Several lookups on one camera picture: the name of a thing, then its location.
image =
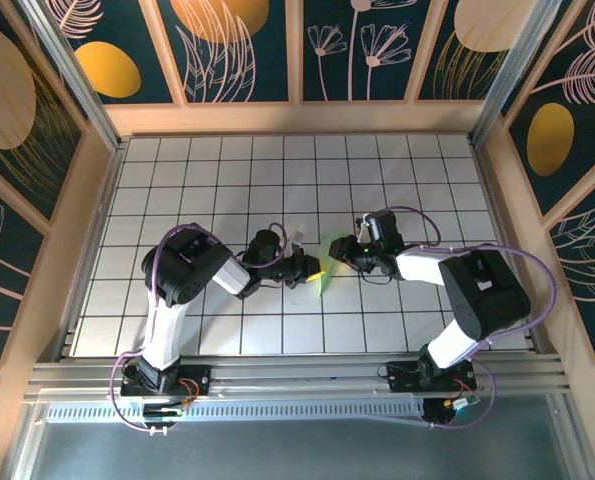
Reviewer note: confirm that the light green paper sheet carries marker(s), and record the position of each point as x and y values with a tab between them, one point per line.
329	270

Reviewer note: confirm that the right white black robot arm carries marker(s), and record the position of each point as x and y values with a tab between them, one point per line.
487	295

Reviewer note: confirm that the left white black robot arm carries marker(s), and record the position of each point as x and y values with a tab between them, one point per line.
187	270

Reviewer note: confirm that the grey metal panel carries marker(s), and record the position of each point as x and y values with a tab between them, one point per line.
302	450

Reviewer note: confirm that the long aluminium base rail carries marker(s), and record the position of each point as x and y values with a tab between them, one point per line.
302	372

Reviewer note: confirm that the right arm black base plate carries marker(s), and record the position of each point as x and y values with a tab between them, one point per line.
402	376

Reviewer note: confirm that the aluminium table side rail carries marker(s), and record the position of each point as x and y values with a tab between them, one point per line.
93	250
505	250

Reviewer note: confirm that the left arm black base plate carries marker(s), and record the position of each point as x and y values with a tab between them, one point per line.
199	376

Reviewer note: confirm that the short aluminium frame post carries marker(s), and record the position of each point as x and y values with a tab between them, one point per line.
574	440
26	440

